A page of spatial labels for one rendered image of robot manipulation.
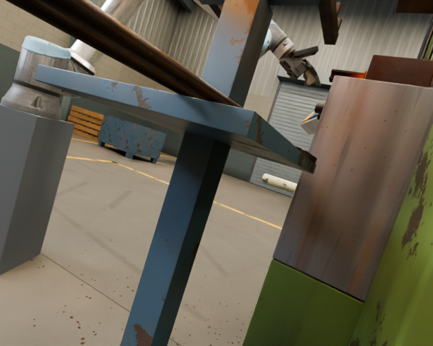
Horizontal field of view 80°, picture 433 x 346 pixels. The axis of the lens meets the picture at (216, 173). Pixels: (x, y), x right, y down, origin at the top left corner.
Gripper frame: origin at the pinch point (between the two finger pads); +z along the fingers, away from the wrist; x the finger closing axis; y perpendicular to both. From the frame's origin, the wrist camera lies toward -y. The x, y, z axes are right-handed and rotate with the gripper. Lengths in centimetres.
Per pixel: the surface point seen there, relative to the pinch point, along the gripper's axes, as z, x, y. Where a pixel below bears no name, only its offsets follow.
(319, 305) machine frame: 34, 69, 61
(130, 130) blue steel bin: -172, -399, 164
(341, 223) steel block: 24, 69, 46
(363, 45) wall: 28, -706, -475
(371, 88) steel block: 6, 67, 22
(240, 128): -5, 105, 52
